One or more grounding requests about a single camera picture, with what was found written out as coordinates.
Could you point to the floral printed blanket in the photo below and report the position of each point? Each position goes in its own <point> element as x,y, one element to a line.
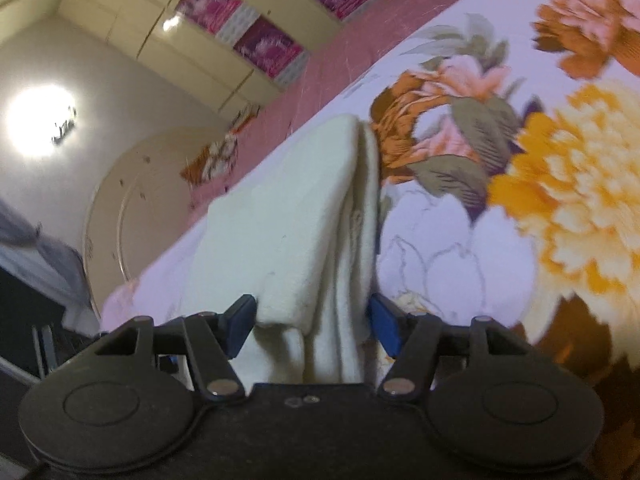
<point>450,270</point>

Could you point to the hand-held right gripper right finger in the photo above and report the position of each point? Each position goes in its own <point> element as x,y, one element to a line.
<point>387,325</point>

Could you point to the cream wardrobe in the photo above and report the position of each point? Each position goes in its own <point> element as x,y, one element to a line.
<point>135,20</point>

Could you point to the pale cream cloth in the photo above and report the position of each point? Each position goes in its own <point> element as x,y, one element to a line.
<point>300,220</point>

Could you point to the cream arched headboard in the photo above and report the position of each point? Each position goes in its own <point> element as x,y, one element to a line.
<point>150,185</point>

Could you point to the grey curtain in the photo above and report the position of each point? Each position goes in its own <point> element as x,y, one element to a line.
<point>40,250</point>

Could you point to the orange book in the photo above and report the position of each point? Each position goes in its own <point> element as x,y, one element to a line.
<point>245,117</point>

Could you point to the bright wall lamp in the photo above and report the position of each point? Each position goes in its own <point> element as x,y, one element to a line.
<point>42,122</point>

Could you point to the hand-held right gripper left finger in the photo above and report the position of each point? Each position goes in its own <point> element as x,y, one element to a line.
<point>239,322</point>

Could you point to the orange folded cloth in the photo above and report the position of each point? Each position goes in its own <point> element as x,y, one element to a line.
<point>195,171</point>

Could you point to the dark metal frame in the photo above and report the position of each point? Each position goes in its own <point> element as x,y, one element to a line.
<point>35,330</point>

